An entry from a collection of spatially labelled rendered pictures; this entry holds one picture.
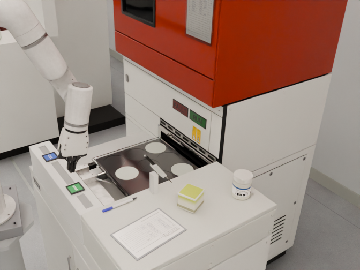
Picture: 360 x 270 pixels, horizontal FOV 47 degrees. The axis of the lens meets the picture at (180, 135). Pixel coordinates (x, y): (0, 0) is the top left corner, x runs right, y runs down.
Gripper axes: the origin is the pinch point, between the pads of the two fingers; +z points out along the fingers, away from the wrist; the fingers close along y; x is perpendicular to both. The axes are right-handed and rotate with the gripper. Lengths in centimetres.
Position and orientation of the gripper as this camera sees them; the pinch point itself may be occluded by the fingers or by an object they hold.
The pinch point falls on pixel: (71, 166)
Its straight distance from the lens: 157.2
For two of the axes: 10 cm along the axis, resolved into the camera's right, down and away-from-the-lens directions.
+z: -2.0, 9.0, 3.8
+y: -7.9, 0.8, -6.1
